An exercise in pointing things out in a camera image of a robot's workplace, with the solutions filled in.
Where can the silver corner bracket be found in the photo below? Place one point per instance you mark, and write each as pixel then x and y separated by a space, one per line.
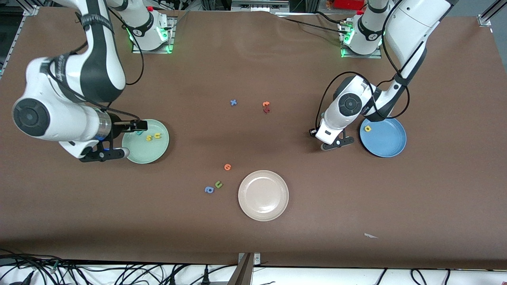
pixel 256 258

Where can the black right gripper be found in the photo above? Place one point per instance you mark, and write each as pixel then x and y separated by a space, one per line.
pixel 117 127

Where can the white paper scrap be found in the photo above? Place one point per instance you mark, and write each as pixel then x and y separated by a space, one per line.
pixel 370 236

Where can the aluminium frame rail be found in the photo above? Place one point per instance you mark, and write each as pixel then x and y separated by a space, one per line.
pixel 29 10

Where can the light green plate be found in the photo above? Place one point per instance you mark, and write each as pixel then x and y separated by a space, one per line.
pixel 154 152

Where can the grey aluminium frame post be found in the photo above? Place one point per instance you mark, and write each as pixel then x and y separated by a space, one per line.
pixel 241 273

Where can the blue foam letter a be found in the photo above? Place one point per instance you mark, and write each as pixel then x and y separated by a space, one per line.
pixel 206 189

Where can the brown table cover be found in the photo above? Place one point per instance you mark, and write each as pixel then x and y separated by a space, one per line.
pixel 277 71

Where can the beige plate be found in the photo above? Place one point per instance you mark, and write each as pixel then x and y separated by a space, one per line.
pixel 263 195

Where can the metal frame crossbar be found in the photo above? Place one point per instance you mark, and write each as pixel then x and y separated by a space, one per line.
pixel 259 6

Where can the red box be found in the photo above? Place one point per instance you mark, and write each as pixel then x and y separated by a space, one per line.
pixel 348 4

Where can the black power plug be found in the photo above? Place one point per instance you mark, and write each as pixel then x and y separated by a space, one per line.
pixel 172 280
pixel 27 278
pixel 205 276

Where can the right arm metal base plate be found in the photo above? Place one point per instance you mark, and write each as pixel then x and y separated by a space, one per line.
pixel 138 50

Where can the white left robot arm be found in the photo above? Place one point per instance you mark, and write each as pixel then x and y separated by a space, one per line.
pixel 350 105

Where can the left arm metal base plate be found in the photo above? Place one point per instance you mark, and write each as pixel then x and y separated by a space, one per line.
pixel 376 56

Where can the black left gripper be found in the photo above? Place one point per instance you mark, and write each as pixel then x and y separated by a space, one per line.
pixel 313 134

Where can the blue plate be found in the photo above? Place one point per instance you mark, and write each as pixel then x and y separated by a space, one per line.
pixel 386 138

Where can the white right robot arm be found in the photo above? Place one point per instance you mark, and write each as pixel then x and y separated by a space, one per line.
pixel 59 118

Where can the aluminium frame corner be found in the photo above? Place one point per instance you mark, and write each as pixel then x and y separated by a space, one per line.
pixel 485 19

